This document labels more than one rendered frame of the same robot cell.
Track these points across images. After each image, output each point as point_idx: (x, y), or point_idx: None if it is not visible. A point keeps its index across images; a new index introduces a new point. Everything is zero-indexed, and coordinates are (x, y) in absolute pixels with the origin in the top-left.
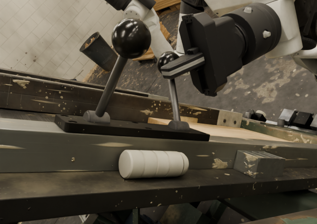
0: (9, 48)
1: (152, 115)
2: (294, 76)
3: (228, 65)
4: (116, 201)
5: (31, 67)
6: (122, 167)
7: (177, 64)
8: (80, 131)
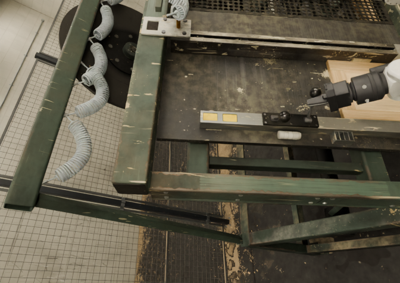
0: None
1: (331, 58)
2: None
3: (340, 105)
4: (272, 145)
5: None
6: (277, 134)
7: (312, 103)
8: (267, 125)
